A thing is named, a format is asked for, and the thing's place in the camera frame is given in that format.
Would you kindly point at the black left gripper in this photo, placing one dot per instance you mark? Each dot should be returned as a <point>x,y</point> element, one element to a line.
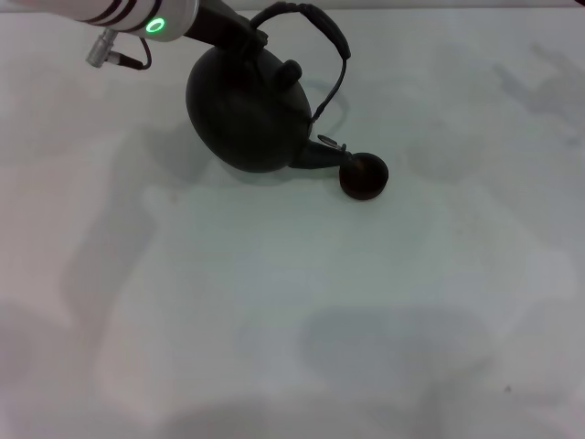
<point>219,25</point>

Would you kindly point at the small dark round teacup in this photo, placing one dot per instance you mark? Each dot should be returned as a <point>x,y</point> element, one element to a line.
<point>365,178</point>

